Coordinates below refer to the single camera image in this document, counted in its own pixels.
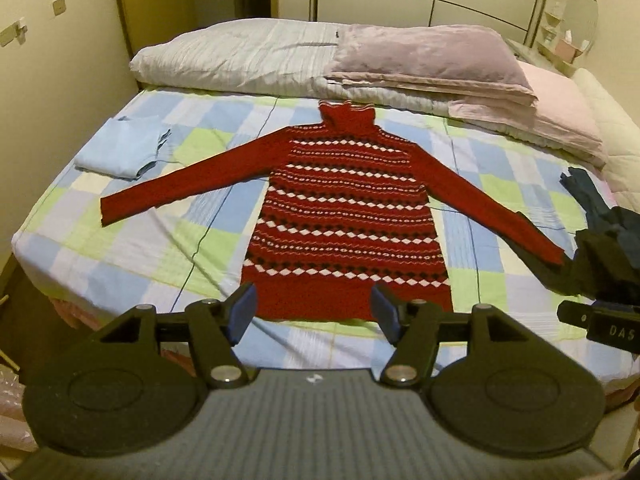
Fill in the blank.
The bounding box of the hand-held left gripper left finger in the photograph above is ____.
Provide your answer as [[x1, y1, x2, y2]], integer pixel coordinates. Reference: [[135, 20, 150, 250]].
[[100, 282, 259, 389]]

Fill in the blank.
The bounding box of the folded light blue cloth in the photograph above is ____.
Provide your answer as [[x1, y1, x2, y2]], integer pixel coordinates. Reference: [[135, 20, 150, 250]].
[[74, 115, 172, 181]]

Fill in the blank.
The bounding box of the dark blue garment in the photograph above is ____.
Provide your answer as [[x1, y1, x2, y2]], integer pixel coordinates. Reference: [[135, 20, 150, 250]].
[[559, 166, 640, 246]]

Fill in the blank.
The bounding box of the bed with checkered sheet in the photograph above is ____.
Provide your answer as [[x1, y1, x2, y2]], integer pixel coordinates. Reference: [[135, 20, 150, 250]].
[[10, 84, 640, 403]]

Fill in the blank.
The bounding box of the black garment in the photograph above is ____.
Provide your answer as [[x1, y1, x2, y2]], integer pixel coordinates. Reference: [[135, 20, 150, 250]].
[[565, 227, 640, 306]]

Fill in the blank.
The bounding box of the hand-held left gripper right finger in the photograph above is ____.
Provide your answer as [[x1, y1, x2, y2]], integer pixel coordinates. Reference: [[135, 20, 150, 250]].
[[371, 283, 527, 389]]

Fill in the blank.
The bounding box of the white striped quilt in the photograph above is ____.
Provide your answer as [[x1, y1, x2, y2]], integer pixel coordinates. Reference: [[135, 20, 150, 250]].
[[129, 17, 481, 117]]

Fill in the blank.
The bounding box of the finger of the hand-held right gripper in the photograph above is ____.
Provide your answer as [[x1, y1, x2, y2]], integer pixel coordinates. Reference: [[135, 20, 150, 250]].
[[556, 300, 600, 330]]

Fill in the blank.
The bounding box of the folded mauve blanket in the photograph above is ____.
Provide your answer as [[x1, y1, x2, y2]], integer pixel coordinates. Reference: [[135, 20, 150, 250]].
[[322, 24, 538, 108]]

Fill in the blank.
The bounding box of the oval mirror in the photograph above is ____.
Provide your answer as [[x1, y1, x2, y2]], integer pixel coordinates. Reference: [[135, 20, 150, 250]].
[[561, 0, 600, 58]]

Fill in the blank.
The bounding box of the folded pink blanket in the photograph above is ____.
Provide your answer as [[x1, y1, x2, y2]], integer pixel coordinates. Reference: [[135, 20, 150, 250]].
[[447, 60, 610, 168]]

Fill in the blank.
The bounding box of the wooden door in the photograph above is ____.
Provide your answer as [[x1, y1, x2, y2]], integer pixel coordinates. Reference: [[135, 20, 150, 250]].
[[111, 0, 246, 58]]

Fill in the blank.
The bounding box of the red patterned knit sweater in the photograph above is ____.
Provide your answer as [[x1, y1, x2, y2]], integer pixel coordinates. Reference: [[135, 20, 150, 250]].
[[100, 101, 568, 322]]

